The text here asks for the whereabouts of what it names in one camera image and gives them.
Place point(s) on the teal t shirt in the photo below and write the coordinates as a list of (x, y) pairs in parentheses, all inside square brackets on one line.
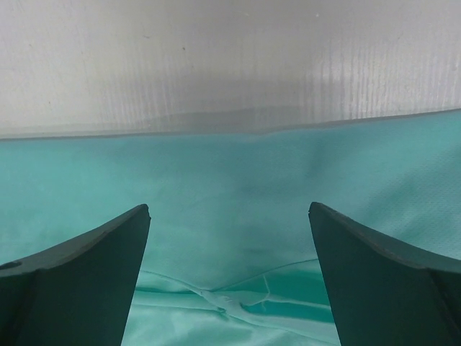
[(230, 258)]

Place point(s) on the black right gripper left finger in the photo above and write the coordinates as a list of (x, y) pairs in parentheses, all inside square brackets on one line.
[(78, 292)]

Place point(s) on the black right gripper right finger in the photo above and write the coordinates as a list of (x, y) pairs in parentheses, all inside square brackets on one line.
[(383, 291)]

